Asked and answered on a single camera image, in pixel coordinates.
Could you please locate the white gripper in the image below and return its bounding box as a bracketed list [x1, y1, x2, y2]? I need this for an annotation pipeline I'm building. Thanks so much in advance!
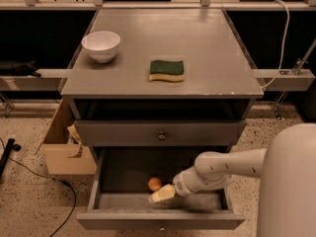
[148, 167, 199, 203]

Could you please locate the orange fruit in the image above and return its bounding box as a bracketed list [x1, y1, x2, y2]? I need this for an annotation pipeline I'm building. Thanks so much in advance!
[148, 177, 162, 192]

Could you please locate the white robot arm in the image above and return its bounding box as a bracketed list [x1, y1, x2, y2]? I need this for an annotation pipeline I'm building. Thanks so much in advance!
[149, 123, 316, 237]

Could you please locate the open grey middle drawer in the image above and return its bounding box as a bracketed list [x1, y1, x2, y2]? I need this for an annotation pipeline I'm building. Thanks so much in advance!
[77, 147, 245, 230]

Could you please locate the closed grey top drawer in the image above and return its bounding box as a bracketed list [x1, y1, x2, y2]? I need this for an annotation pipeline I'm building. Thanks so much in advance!
[74, 120, 246, 147]

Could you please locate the grey drawer cabinet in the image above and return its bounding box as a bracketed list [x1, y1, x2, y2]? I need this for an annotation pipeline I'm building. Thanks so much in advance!
[61, 8, 263, 152]

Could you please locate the cardboard box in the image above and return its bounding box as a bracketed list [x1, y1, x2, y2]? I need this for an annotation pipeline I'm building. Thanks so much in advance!
[40, 101, 97, 175]

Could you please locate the green yellow sponge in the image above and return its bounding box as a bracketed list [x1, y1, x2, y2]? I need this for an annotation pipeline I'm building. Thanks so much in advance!
[149, 60, 185, 82]

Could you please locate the white ceramic bowl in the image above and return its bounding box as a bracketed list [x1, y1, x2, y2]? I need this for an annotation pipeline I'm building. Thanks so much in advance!
[81, 31, 120, 63]

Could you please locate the black bar on floor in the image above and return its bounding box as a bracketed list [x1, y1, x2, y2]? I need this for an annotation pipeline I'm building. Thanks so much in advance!
[0, 138, 21, 178]

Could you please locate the black object on shelf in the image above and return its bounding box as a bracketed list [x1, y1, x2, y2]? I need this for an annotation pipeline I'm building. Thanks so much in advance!
[0, 60, 41, 78]

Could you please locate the black floor cable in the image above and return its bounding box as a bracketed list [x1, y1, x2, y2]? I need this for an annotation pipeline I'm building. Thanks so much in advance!
[0, 137, 78, 237]

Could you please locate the white hanging cable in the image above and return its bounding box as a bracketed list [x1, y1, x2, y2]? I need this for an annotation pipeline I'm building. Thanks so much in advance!
[262, 0, 291, 91]

